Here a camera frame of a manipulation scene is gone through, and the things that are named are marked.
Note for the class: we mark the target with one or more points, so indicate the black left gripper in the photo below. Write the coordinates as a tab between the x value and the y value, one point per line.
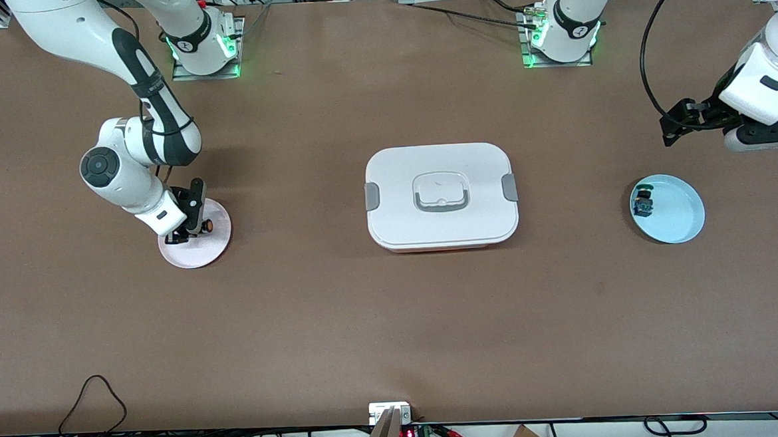
714	112

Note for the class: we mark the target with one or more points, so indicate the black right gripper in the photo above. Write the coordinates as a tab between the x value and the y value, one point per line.
178	237

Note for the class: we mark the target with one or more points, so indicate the orange push-button switch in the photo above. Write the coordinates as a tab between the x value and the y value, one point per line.
207	225

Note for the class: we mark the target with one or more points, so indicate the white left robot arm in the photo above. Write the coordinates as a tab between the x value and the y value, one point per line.
764	79

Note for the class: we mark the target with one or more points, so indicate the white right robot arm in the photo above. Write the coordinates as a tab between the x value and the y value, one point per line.
86	34

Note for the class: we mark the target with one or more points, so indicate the white round plate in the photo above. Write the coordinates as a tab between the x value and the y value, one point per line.
204	255

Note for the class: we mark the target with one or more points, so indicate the light blue plate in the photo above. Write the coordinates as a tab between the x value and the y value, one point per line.
679	220

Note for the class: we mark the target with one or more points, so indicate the white lidded lunch box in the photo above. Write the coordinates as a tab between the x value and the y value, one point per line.
393	178

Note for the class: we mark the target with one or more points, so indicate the small white box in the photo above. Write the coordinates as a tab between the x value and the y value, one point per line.
379	409

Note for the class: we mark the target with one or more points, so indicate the red digit display module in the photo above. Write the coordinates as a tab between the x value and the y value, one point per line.
408	435

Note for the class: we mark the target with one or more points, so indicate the green push-button switch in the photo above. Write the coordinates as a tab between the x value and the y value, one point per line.
642	204

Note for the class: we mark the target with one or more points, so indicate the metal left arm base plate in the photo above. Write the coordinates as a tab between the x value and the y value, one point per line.
557	64

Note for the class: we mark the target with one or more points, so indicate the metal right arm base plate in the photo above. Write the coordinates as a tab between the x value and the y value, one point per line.
185	74

